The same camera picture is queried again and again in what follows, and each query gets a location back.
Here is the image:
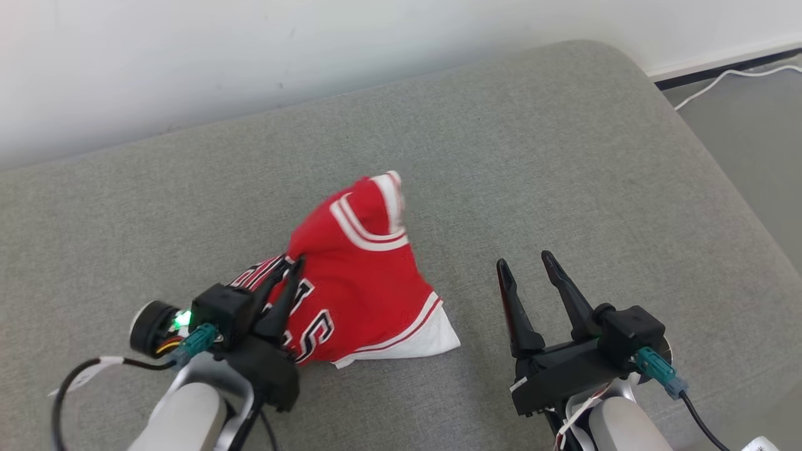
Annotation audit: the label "black left camera cable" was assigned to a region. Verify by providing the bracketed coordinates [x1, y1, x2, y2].
[50, 324, 218, 451]

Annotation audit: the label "red Bulls jersey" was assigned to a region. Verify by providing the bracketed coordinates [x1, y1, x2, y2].
[229, 170, 462, 369]

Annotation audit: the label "white floor cable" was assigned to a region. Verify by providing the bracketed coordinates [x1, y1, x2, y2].
[674, 65, 802, 112]

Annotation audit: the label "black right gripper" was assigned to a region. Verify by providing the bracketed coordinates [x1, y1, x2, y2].
[497, 251, 635, 418]

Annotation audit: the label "thin red white wires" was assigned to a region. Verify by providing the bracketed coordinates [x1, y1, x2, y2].
[555, 382, 603, 451]

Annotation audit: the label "black baseboard strip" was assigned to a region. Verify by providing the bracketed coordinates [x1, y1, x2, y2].
[655, 53, 802, 91]

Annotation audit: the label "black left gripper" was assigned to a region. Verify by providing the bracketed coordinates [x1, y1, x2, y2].
[213, 256, 308, 412]

